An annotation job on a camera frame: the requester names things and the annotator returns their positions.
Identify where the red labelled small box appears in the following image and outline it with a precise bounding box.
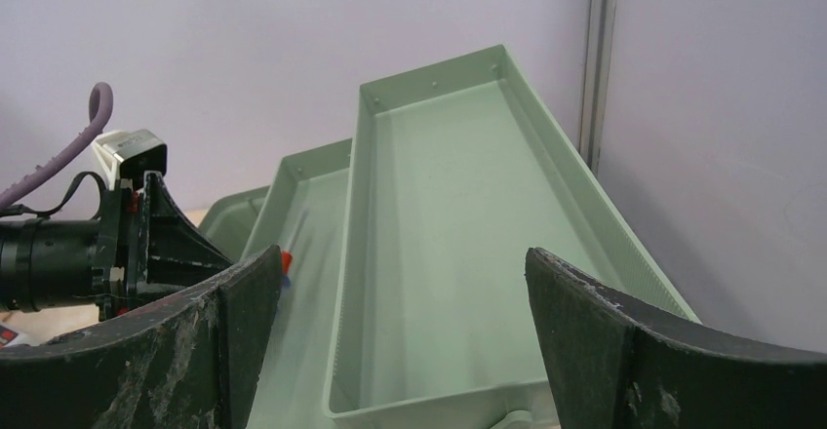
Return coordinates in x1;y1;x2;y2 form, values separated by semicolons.
0;322;29;348

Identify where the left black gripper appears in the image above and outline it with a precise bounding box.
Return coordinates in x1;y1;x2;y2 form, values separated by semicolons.
1;171;233;320

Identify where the green plastic tool box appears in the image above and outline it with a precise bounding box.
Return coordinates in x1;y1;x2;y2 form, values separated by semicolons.
201;46;696;428

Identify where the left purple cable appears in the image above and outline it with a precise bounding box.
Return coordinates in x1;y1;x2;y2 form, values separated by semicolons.
0;81;116;211

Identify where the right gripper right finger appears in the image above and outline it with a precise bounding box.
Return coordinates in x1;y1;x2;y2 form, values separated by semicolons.
525;248;826;428

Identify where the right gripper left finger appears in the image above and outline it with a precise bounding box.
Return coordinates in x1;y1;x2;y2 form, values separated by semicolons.
1;246;283;428

